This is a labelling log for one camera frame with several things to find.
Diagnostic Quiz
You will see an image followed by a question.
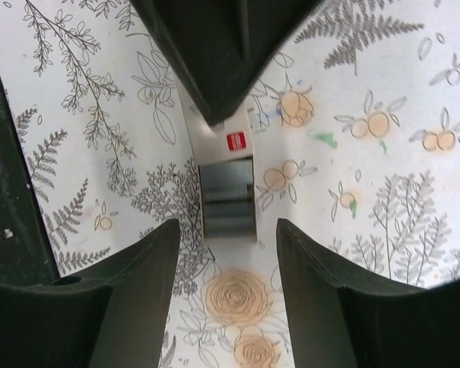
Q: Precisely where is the floral table mat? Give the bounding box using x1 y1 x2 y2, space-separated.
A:
0 1 460 367

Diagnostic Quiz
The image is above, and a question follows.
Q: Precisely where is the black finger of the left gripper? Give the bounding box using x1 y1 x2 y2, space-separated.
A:
131 0 322 126

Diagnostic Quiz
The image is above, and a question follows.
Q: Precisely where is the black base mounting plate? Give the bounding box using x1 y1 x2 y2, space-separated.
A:
0 78 59 287

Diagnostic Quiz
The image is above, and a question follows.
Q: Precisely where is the grey staple strip stack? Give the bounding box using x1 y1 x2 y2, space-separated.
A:
199 157 256 238

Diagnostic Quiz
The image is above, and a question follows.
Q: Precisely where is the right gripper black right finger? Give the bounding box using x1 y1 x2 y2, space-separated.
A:
276 218 460 367

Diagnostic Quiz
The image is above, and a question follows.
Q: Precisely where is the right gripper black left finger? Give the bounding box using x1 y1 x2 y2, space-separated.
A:
0 219 180 367

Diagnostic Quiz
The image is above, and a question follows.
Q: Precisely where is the small staple box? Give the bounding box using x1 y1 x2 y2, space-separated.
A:
176 80 257 238

